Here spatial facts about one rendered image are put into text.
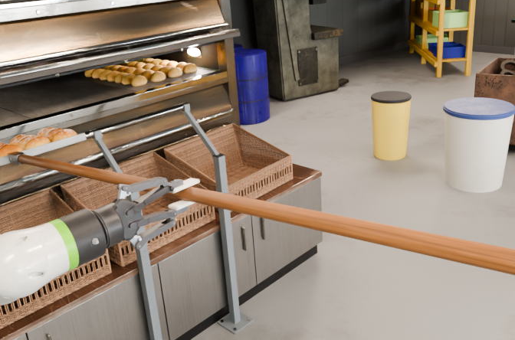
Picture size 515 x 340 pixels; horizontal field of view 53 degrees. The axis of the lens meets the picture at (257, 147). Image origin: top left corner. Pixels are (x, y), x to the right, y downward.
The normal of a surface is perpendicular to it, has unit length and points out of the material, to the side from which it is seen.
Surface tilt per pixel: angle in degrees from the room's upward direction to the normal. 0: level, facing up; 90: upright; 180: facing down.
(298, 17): 90
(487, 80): 90
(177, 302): 90
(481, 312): 0
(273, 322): 0
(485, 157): 94
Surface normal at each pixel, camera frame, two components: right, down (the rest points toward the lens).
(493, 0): -0.74, 0.28
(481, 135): -0.23, 0.40
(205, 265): 0.72, 0.19
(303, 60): 0.50, 0.26
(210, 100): 0.66, -0.15
